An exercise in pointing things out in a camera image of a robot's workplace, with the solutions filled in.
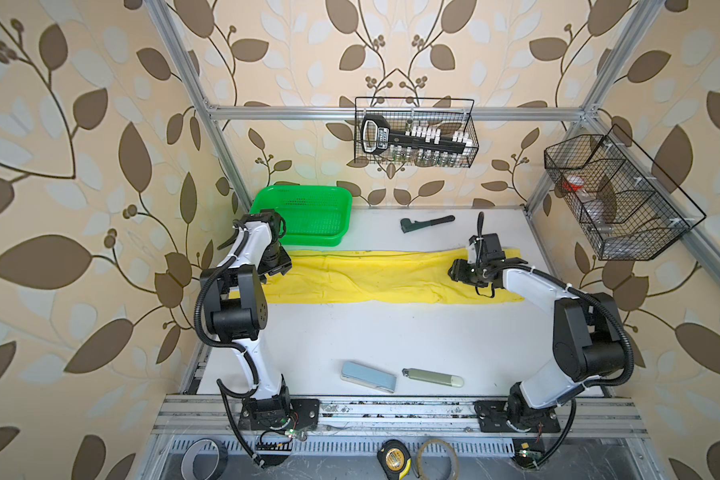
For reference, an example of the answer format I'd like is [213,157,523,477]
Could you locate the yellow trousers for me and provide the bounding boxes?
[262,248,523,305]

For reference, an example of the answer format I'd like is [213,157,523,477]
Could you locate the green plastic basket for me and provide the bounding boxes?
[250,185,352,247]

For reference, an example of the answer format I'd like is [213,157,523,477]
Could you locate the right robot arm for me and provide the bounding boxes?
[448,234,635,431]

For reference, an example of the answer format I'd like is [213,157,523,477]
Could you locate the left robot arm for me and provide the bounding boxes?
[193,209,295,430]

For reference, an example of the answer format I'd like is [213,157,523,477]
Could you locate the dark green pipe wrench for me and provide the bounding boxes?
[400,215,455,234]

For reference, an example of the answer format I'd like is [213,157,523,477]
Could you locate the pale green utility knife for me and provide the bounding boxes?
[402,368,464,388]

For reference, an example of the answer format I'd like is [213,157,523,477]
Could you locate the red capped jar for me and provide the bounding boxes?
[561,175,586,194]

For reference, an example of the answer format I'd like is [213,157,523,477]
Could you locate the blue grey sharpening block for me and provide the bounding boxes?
[340,361,397,394]

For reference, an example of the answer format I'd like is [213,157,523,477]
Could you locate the black tool in basket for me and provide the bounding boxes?
[359,114,469,155]

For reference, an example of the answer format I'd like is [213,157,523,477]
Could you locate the yellow black tape measure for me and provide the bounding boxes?
[376,439,412,480]

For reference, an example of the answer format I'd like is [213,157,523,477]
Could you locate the black tape roll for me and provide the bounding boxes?
[180,438,228,480]

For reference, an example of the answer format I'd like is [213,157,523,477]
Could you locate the back wire basket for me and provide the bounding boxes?
[354,96,479,169]

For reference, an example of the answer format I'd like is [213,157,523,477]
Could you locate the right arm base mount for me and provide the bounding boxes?
[473,400,562,435]

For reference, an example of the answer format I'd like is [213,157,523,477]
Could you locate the side wire basket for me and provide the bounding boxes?
[544,124,707,261]

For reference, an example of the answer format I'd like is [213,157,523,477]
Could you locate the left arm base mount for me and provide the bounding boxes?
[239,396,320,431]

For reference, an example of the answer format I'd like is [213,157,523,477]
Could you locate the brown ring band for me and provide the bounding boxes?
[414,438,461,480]

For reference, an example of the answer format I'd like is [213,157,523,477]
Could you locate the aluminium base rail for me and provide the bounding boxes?
[152,395,648,439]

